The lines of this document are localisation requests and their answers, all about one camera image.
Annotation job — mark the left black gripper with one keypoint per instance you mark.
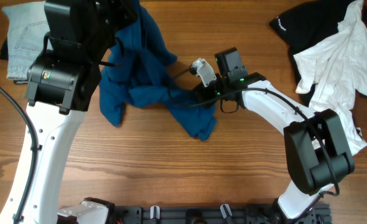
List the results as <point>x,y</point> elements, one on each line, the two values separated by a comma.
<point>122,7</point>

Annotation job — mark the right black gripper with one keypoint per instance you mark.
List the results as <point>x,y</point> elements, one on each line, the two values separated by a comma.
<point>204,98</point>

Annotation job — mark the dark blue polo shirt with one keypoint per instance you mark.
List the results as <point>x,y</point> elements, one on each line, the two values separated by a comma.
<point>140,78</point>

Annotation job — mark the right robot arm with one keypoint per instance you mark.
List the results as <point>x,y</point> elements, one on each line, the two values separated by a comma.
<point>317,153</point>

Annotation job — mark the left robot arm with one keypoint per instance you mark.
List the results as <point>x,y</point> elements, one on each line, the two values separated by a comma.
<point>61,82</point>

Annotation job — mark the folded light blue jeans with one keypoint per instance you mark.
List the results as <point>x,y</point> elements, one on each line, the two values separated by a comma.
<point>25,37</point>

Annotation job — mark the black t-shirt with logo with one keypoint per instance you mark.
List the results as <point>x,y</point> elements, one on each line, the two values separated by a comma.
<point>309,23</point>

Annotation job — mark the white t-shirt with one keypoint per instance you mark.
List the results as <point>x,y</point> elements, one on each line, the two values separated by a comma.
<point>336,68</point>

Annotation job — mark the folded black garment under jeans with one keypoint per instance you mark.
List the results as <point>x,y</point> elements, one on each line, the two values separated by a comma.
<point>5,56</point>

